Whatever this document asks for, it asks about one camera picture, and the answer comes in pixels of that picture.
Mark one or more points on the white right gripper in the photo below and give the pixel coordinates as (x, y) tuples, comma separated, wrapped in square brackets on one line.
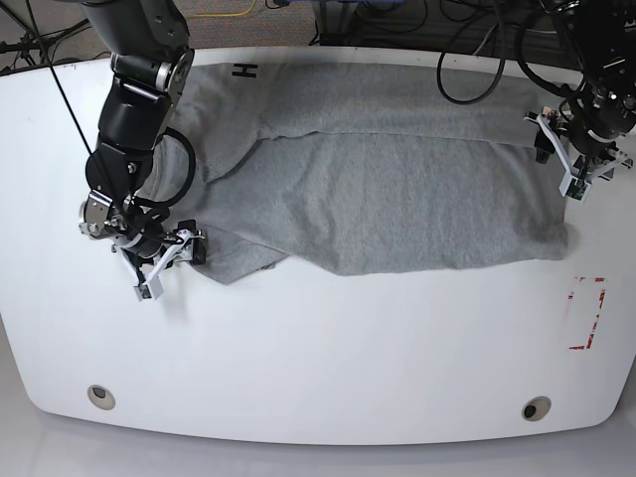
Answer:
[(145, 262)]

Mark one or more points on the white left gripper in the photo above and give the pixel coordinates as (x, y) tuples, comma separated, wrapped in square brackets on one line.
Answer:
[(582, 154)]

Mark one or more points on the grey T-shirt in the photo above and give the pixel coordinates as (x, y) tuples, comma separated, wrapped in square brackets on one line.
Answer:
[(364, 168)]

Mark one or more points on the red tape rectangle marking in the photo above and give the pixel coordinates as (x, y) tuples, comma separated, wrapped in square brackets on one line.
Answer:
[(584, 306)]

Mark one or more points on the black tripod stand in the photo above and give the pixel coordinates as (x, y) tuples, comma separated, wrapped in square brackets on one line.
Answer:
[(30, 46)]

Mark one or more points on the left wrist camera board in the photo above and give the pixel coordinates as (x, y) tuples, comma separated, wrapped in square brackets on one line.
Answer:
[(577, 190)]

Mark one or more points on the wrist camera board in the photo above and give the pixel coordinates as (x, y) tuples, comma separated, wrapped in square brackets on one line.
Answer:
[(577, 190), (142, 292)]

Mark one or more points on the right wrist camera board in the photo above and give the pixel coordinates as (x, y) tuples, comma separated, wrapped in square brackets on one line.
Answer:
[(142, 292)]

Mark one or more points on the left table cable grommet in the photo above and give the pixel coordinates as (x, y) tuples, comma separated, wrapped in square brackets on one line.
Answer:
[(101, 397)]

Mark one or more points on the table cable grommet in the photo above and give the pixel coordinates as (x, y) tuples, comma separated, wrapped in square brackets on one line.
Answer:
[(101, 397), (536, 409)]

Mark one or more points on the right table cable grommet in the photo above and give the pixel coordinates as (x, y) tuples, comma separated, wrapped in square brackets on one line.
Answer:
[(536, 409)]

